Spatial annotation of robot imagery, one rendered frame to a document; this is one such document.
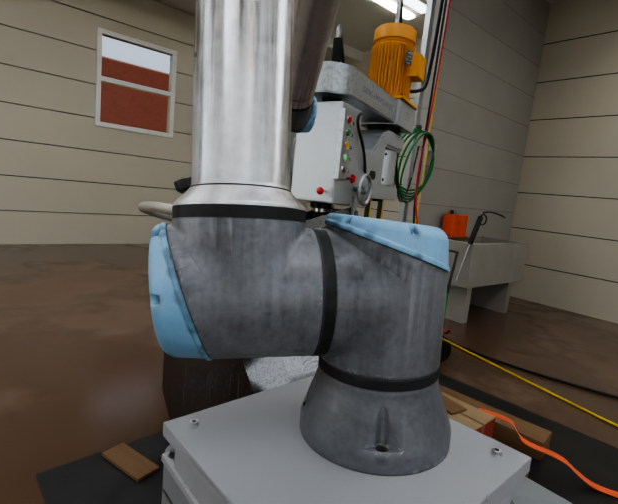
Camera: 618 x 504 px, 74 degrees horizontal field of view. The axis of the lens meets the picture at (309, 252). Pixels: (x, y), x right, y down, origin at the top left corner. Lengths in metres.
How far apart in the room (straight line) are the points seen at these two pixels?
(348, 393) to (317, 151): 1.41
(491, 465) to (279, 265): 0.33
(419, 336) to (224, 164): 0.28
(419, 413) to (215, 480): 0.23
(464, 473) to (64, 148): 7.19
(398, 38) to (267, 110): 2.10
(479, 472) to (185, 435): 0.34
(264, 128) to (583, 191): 6.05
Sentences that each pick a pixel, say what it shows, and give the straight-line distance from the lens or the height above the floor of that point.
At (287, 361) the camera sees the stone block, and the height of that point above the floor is 0.68.
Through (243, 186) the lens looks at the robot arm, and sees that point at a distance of 0.42.
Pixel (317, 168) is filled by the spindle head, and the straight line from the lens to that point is 1.79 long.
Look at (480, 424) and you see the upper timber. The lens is 2.21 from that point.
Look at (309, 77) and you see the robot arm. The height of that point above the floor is 1.44.
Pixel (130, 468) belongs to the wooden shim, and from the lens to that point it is 2.02.
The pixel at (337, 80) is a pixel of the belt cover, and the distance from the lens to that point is 1.81.
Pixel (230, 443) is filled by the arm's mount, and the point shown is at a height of 0.91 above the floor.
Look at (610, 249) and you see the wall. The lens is 6.28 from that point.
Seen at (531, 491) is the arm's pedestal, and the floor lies 0.85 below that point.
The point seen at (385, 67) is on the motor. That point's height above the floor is 1.92.
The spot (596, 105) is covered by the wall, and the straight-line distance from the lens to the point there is 6.54.
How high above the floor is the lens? 1.21
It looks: 8 degrees down
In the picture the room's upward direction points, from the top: 6 degrees clockwise
